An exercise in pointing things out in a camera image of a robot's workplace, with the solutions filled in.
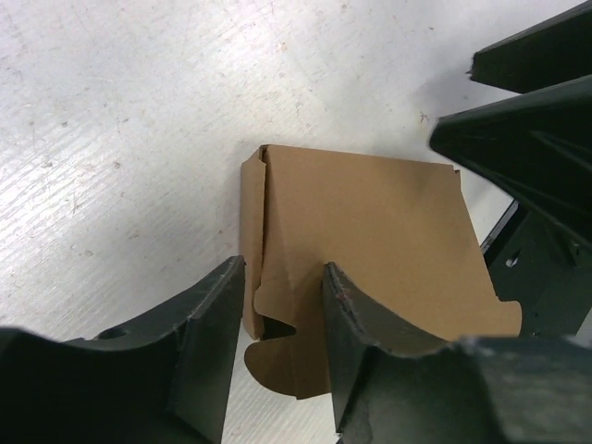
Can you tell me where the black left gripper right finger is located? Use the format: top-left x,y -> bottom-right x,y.
323,263 -> 591,443

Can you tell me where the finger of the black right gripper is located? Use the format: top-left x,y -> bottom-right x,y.
469,1 -> 591,93

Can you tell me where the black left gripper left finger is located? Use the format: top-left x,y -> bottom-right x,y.
1,256 -> 245,443

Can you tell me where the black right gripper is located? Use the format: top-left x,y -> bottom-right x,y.
429,77 -> 591,337

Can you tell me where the brown paper box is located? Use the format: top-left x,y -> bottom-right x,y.
240,145 -> 523,399

